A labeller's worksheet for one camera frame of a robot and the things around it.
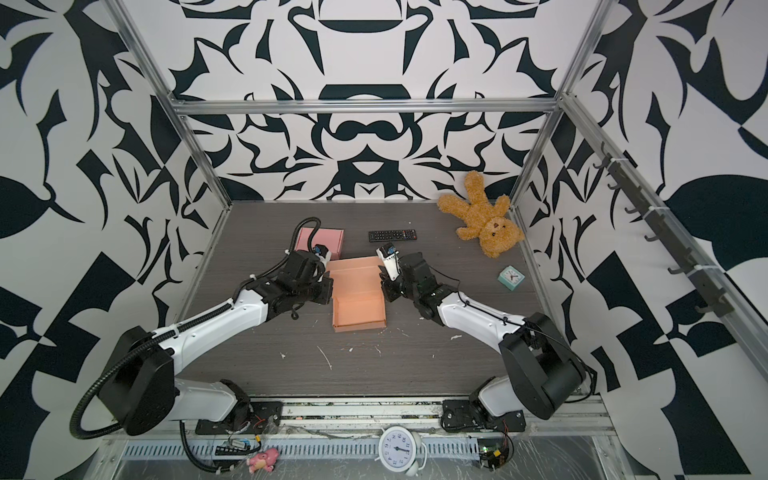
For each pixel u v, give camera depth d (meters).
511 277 0.98
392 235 1.08
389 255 0.75
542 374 0.43
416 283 0.66
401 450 0.68
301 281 0.66
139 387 0.41
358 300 0.92
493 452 0.71
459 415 0.74
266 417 0.74
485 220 1.05
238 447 0.72
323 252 0.77
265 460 0.67
